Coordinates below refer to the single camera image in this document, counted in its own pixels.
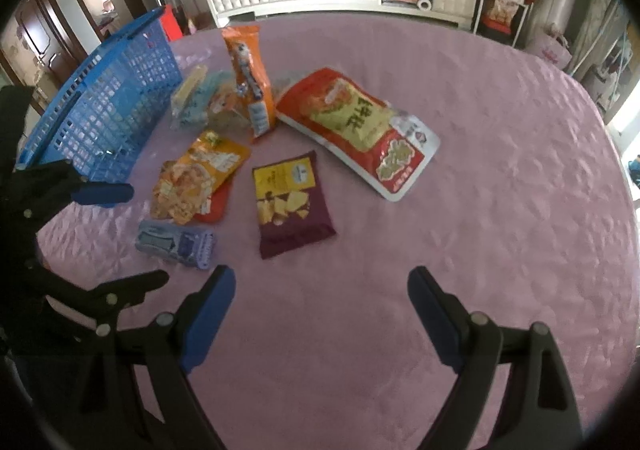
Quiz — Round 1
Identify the red plastic stool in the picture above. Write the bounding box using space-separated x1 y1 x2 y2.
160 4 183 43

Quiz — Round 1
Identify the purple chip bag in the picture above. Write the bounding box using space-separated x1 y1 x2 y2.
251 151 337 261

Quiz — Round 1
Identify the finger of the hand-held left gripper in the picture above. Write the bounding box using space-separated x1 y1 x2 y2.
12 161 135 231
42 270 170 335

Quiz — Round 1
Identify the tall orange snack packet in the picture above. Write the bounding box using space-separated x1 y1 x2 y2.
221 26 278 138

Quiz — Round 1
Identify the large red snack bag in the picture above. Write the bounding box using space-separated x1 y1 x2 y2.
276 68 442 202

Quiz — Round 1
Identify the pink quilted blanket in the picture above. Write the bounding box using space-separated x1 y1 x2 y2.
35 12 640 450

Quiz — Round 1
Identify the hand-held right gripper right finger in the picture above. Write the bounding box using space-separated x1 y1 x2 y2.
406 266 586 450

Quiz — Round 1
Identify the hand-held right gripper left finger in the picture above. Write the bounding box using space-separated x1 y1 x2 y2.
75 266 237 450

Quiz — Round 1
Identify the blue plastic mesh basket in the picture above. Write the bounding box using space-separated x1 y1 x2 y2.
15 6 185 208

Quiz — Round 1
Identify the small silver blue snack packet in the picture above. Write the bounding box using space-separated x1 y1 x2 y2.
135 221 218 271

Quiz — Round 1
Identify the clear wafer biscuit packet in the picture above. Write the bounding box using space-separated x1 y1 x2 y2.
170 64 251 131

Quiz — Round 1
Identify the brown wooden door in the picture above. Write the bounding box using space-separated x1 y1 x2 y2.
10 0 76 95

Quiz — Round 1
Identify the pink tote bag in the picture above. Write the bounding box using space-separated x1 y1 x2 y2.
525 22 573 70

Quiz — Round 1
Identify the orange yellow snack bag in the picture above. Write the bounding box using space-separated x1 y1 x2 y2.
150 130 252 224

